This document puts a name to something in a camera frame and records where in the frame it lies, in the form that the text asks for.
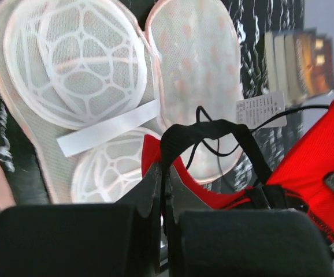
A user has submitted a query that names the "red bra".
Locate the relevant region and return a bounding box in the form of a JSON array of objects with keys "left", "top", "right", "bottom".
[{"left": 141, "top": 89, "right": 334, "bottom": 254}]

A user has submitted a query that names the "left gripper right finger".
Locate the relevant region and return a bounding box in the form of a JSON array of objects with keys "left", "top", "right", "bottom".
[{"left": 164, "top": 169, "right": 334, "bottom": 276}]

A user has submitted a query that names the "pink mesh laundry bag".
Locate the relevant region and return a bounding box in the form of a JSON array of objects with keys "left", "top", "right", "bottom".
[{"left": 0, "top": 1, "right": 243, "bottom": 204}]

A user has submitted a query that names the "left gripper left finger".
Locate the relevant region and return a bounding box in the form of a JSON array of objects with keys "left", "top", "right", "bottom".
[{"left": 0, "top": 163, "right": 161, "bottom": 276}]

